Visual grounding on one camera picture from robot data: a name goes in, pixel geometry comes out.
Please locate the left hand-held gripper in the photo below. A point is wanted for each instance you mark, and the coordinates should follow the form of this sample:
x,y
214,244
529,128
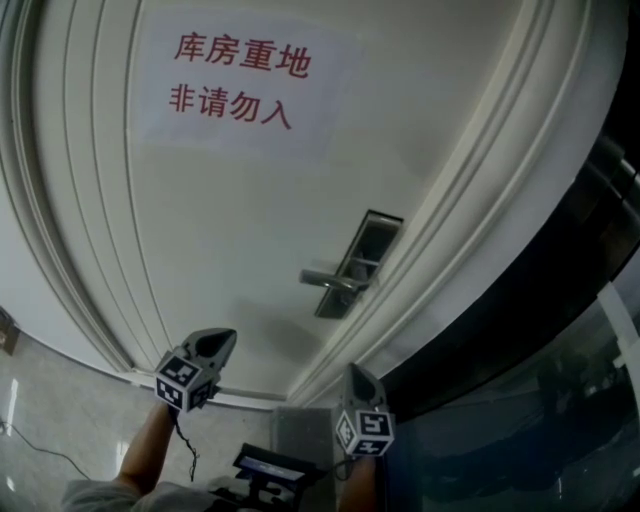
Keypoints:
x,y
175,372

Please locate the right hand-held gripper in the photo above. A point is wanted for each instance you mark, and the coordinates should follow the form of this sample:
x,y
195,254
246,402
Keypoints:
x,y
370,430

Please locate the person's right forearm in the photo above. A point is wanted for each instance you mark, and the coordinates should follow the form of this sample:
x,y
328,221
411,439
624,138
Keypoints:
x,y
357,485

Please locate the person's left forearm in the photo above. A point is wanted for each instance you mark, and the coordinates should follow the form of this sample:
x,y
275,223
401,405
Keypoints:
x,y
147,450

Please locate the white panelled door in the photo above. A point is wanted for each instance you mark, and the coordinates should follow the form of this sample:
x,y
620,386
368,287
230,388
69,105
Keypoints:
x,y
225,225

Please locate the dark door lock plate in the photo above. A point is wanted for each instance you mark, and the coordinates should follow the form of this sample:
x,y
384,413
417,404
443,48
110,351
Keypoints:
x,y
380,232

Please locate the metal glass door fitting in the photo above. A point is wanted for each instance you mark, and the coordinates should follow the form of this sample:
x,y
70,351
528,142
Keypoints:
x,y
625,175

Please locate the grey stone plinth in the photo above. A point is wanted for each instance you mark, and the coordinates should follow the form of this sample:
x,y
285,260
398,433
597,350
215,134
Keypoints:
x,y
300,435

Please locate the black chest-mounted device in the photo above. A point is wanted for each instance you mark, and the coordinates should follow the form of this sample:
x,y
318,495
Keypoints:
x,y
270,467

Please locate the black framed glass partition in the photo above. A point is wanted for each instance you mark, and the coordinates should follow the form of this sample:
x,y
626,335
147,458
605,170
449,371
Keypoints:
x,y
500,450

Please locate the person's grey shirt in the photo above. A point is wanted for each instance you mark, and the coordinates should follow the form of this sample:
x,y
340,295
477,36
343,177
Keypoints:
x,y
100,500

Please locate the brown cardboard box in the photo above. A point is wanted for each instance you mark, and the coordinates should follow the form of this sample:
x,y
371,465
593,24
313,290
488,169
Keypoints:
x,y
7,335

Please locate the taped white paper notice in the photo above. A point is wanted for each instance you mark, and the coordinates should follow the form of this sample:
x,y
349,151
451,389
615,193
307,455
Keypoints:
x,y
617,320

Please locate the white paper sign red print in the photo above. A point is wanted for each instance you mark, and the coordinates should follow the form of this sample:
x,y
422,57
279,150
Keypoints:
x,y
325,100

